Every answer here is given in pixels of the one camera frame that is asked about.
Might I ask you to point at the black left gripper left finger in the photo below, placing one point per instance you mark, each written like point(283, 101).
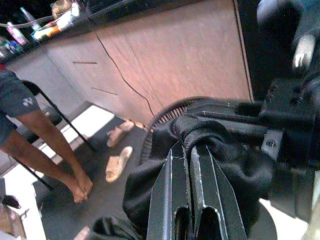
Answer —
point(162, 200)

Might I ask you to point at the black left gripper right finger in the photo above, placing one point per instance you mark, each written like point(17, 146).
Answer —
point(207, 180)

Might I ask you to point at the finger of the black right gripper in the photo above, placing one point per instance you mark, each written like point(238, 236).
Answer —
point(225, 119)
point(247, 107)

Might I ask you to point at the black garment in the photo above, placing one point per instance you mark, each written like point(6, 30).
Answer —
point(247, 165)

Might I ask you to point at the beige slide slipper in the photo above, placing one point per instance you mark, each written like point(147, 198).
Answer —
point(117, 166)
point(120, 132)

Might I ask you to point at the dark elastic waist garment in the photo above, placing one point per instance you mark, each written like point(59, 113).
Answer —
point(112, 228)

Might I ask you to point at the dark grey floor mat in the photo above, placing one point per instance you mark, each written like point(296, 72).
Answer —
point(100, 195)

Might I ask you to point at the black folding chair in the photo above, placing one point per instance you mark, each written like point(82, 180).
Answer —
point(51, 116)

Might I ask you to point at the small black object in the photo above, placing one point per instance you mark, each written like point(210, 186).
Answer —
point(11, 202)

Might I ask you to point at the brown cardboard box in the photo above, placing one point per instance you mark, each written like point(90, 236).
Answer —
point(11, 222)

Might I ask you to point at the person in red shirt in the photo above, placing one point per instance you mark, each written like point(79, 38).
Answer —
point(15, 100)

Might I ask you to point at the white package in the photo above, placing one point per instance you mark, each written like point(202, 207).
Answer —
point(71, 18)

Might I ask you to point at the orange green packet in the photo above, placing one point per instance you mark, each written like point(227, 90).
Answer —
point(47, 32)

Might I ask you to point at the beige paper bag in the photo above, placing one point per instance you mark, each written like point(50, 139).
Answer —
point(61, 8)

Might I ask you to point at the blue bottle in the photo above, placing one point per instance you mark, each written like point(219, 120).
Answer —
point(13, 47)

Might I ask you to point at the clear bottle green cap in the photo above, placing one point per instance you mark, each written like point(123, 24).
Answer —
point(30, 18)

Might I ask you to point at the pink bottle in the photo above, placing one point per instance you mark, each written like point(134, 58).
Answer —
point(16, 33)

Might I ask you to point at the black pedestal fan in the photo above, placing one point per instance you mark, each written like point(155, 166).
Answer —
point(165, 113)

